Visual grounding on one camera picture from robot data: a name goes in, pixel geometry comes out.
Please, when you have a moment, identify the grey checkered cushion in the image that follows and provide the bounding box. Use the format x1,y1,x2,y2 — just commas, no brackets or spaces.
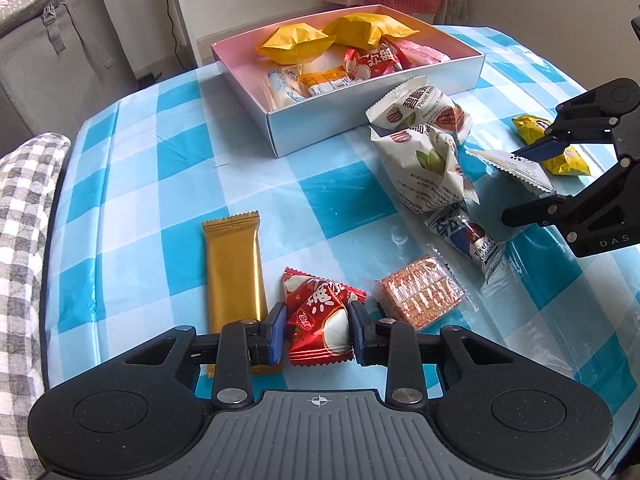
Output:
0,132,72,466

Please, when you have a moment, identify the clear blue-white snack packet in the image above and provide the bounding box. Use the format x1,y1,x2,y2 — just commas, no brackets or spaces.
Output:
265,66,308,111

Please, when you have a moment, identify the red and white snack packet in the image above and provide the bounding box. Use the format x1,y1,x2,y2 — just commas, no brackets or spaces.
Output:
281,266,369,367
342,44,407,82

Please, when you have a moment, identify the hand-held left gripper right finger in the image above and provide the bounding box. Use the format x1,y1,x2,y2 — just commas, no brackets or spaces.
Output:
347,300,516,406

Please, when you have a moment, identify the grey sofa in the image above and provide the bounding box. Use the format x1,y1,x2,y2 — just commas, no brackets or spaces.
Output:
0,0,137,161

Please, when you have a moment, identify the clear blue chocolate packet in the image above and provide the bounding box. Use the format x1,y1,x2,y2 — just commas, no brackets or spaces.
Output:
424,204,507,289

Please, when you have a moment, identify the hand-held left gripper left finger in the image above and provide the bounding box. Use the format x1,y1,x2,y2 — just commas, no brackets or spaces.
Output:
122,302,289,409

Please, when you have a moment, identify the gold bar packet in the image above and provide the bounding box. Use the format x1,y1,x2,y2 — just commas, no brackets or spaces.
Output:
201,211,284,377

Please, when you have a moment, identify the yellow pillow snack packet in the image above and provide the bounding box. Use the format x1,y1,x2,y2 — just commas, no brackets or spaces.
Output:
322,11,421,48
257,21,338,66

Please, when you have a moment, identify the pink snack packet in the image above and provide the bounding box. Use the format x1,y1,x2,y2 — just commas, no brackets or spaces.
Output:
395,39,451,67

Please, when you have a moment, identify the plain white snack packet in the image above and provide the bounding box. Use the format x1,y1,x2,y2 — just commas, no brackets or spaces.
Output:
466,147,557,197

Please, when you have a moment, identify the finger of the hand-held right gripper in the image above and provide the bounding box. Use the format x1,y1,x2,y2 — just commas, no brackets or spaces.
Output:
514,77,640,162
501,156,640,228

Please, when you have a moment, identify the blue checked tablecloth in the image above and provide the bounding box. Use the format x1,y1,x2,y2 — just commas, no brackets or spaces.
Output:
47,24,640,461

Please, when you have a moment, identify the white pecan snack packet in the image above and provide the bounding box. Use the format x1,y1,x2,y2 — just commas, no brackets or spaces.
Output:
366,76,472,147
369,126,480,217

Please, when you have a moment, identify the white box with pink lining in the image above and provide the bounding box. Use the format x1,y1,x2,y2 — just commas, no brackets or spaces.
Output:
210,4,486,158

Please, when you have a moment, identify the orange and white snack packet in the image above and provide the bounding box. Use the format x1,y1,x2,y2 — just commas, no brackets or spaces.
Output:
299,66,351,97

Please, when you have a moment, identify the clear wafer packet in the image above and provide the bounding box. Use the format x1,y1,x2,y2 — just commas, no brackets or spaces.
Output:
372,255,471,332

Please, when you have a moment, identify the white bookshelf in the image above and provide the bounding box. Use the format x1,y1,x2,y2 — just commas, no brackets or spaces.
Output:
164,0,457,70

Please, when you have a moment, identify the small yellow blue-label packet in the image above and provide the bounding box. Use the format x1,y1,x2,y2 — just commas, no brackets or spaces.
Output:
511,114,592,177

